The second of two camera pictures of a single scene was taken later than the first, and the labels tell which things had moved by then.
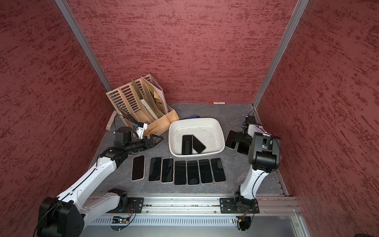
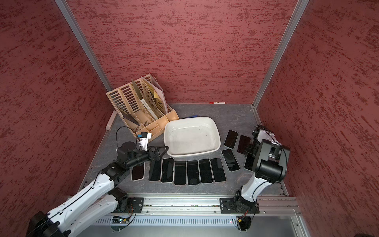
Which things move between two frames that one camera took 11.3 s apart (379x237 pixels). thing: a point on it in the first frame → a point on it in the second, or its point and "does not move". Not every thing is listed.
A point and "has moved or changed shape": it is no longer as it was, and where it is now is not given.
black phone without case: x=197 y=145 has moved or changed shape
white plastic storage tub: x=195 y=137 does not move
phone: x=206 y=171 does not move
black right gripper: x=239 y=138 → x=248 y=149
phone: x=167 y=171 does not move
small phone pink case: x=218 y=171 does not move
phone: x=138 y=168 does not move
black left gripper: x=152 y=141 → x=157 y=156
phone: x=155 y=169 does not move
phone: x=193 y=175 does not move
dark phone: x=187 y=145 → x=230 y=160
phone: x=180 y=173 does not move
